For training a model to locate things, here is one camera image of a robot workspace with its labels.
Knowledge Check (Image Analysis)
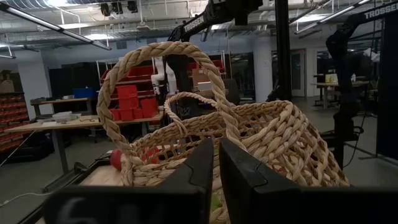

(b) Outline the woven rope basket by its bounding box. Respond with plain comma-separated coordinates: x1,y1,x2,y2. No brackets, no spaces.
96,41,351,224

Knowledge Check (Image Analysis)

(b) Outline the wooden workbench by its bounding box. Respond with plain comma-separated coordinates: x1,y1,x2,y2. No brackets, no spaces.
4,113,163,192

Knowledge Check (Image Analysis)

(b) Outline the long ceiling light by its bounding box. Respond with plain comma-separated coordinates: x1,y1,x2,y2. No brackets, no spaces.
0,2,112,52
294,0,373,35

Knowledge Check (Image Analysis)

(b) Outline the red bin wall rack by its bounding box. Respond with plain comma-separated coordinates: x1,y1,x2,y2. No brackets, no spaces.
0,92,31,153

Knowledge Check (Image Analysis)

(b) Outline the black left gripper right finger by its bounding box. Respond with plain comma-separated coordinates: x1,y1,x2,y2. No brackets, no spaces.
219,138,398,224

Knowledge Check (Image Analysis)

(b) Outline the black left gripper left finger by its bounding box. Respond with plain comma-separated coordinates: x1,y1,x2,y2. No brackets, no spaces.
43,138,215,224

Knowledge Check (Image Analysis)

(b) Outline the blue storage bin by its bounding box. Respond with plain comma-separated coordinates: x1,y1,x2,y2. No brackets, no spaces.
73,87,98,100

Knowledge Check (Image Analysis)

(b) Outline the wooden table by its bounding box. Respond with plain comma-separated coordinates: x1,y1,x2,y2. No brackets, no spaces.
310,80,371,110

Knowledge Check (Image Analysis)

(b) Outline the white cable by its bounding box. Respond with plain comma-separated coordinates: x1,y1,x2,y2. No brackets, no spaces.
0,192,52,208

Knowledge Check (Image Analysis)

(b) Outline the dark red apple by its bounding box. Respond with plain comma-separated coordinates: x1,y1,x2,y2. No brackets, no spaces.
109,148,126,171

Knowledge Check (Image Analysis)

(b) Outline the black vertical gantry post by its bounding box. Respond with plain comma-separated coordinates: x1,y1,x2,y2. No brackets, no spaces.
267,0,293,103

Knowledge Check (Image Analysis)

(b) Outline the black office chair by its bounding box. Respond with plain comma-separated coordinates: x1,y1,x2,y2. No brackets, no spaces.
223,78,241,106

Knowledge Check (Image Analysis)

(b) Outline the black aluminium table frame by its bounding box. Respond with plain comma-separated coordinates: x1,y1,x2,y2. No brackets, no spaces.
18,154,125,224

